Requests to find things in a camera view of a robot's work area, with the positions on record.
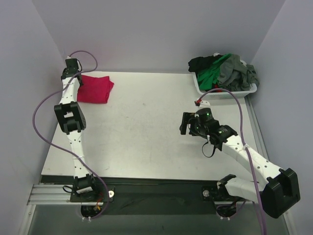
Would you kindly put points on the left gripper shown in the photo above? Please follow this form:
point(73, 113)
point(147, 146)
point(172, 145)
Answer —
point(71, 63)

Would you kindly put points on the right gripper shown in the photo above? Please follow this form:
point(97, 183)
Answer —
point(184, 123)

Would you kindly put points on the red t-shirt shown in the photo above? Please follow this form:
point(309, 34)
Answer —
point(95, 90)

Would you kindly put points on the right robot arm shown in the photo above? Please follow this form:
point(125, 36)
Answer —
point(276, 188)

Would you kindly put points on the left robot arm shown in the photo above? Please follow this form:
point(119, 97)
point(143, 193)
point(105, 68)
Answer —
point(72, 122)

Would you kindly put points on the green t-shirt in basket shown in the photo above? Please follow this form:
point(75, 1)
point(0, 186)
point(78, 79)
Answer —
point(207, 78)

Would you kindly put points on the black t-shirt in basket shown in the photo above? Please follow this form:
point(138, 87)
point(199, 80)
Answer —
point(201, 63)

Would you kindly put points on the white plastic laundry basket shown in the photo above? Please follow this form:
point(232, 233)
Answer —
point(226, 94)

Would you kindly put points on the grey t-shirt in basket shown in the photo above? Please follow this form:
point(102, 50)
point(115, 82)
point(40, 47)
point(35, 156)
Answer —
point(236, 76)

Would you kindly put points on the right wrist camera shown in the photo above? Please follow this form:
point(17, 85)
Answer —
point(202, 104)

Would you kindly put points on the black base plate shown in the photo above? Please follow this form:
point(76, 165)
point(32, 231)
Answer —
point(156, 197)

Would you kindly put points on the aluminium frame rail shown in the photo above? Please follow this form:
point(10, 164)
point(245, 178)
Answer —
point(53, 194)

